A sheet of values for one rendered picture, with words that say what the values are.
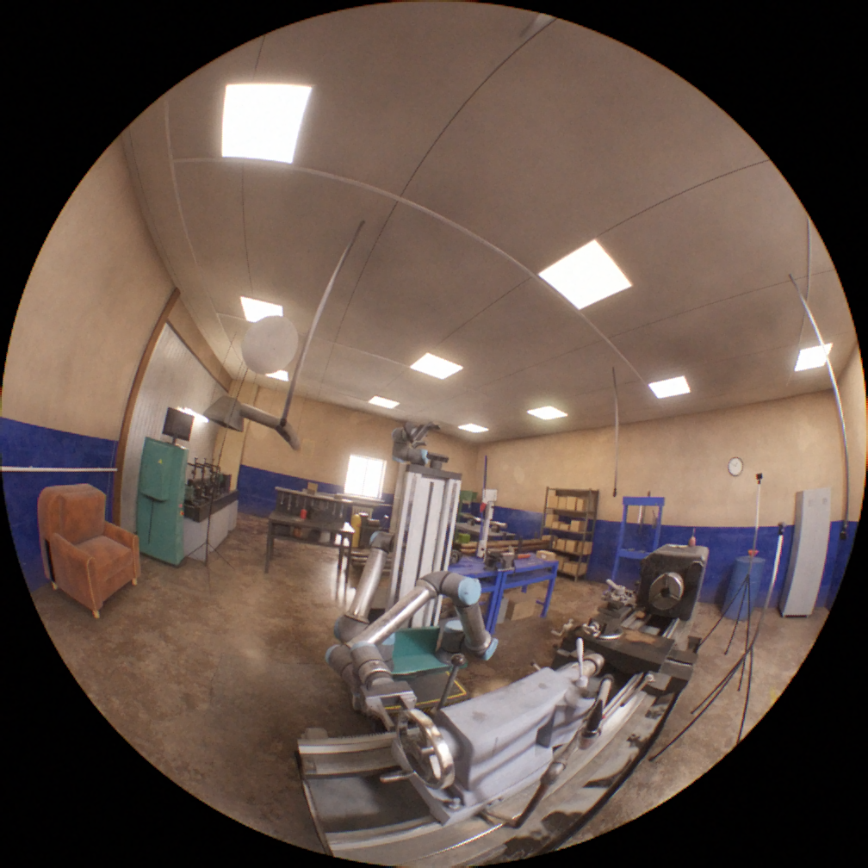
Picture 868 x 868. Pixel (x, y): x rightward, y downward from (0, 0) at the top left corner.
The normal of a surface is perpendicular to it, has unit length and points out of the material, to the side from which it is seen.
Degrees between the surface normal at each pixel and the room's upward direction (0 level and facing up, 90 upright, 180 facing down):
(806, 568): 90
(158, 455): 90
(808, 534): 90
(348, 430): 90
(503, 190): 180
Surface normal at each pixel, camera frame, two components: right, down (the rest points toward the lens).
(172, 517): 0.47, -0.11
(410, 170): -0.15, 0.97
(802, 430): -0.87, -0.22
